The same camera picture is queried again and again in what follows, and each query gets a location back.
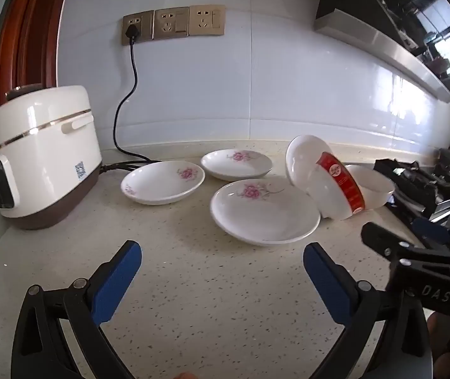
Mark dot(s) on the red wooden door frame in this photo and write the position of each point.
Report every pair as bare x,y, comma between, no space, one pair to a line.
31,27

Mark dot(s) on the black gas stove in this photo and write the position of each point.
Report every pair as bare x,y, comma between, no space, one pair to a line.
410,189

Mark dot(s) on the gold switched wall socket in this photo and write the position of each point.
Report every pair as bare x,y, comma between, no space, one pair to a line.
169,23
207,20

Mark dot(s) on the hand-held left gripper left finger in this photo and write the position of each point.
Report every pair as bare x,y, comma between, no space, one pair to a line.
118,280

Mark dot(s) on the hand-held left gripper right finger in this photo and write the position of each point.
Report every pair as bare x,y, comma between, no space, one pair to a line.
327,284

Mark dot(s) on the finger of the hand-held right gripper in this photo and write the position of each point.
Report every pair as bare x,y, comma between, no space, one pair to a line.
379,241
432,231

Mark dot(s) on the white floral plate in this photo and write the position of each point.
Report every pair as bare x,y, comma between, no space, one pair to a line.
154,185
229,167
260,217

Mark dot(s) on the steel range hood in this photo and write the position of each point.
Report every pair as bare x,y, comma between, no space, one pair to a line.
387,47

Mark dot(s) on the white rice cooker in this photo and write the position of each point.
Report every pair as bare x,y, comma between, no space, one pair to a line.
43,146

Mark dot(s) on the person's right hand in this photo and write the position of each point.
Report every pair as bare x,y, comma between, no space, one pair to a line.
438,327

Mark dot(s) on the red band white bowl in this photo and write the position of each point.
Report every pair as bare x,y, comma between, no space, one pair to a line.
329,197

